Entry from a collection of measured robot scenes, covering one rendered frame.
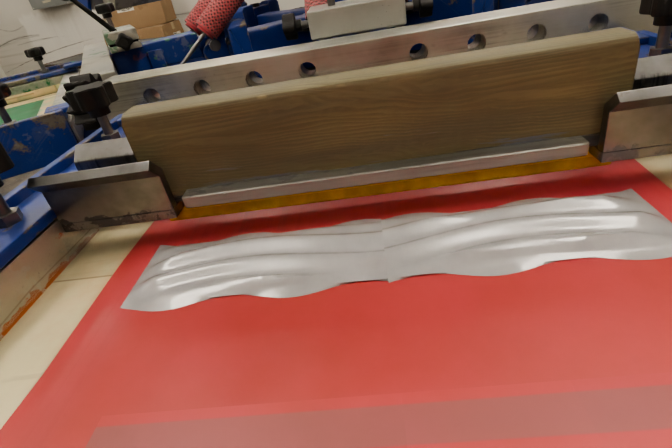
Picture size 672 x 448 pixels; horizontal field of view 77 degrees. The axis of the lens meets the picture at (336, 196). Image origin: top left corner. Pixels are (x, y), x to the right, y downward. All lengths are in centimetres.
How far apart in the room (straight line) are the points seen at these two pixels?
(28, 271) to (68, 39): 500
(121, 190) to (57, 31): 503
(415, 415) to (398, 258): 10
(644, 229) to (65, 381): 35
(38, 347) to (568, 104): 38
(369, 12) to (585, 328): 45
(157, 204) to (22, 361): 13
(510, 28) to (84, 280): 50
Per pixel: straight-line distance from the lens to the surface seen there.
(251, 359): 25
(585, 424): 22
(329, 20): 58
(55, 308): 36
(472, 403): 22
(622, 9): 61
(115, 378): 28
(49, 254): 39
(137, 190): 35
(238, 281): 29
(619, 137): 35
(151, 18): 442
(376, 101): 30
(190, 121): 32
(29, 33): 554
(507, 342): 24
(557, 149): 33
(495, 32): 56
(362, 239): 29
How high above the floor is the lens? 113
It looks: 30 degrees down
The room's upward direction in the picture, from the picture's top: 11 degrees counter-clockwise
